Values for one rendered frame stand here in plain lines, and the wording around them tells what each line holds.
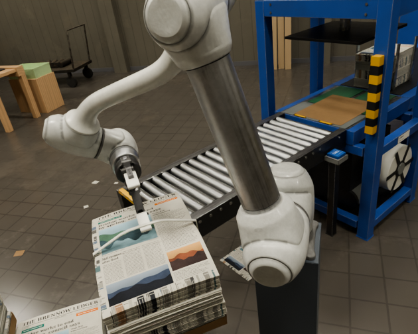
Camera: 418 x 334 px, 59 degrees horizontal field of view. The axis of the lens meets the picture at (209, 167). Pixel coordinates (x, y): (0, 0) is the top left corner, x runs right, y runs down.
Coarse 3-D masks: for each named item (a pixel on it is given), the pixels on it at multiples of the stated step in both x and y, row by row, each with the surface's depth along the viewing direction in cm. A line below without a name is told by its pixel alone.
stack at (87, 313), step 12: (96, 300) 132; (60, 312) 129; (72, 312) 128; (84, 312) 128; (96, 312) 127; (24, 324) 126; (36, 324) 125; (48, 324) 125; (60, 324) 124; (72, 324) 124; (84, 324) 123; (96, 324) 123
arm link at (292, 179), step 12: (276, 168) 109; (288, 168) 108; (300, 168) 107; (276, 180) 105; (288, 180) 104; (300, 180) 104; (288, 192) 104; (300, 192) 104; (312, 192) 108; (300, 204) 102; (312, 204) 107; (312, 216) 108; (312, 228) 116
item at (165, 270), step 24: (168, 240) 99; (192, 240) 98; (96, 264) 94; (120, 264) 94; (144, 264) 93; (168, 264) 92; (192, 264) 91; (120, 288) 88; (144, 288) 87; (168, 288) 87; (192, 288) 88; (216, 288) 92; (120, 312) 84; (144, 312) 87; (168, 312) 89; (192, 312) 93; (216, 312) 97
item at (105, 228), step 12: (144, 204) 118; (156, 204) 116; (168, 204) 114; (180, 204) 113; (108, 216) 115; (120, 216) 114; (132, 216) 112; (156, 216) 109; (168, 216) 108; (180, 216) 107; (96, 228) 110; (108, 228) 108; (120, 228) 107; (96, 240) 103; (108, 240) 102
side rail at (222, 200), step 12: (336, 132) 230; (312, 144) 219; (324, 144) 220; (336, 144) 229; (300, 156) 209; (312, 156) 216; (228, 192) 186; (216, 204) 178; (228, 204) 182; (240, 204) 188; (192, 216) 173; (204, 216) 173; (216, 216) 179; (228, 216) 184; (204, 228) 176
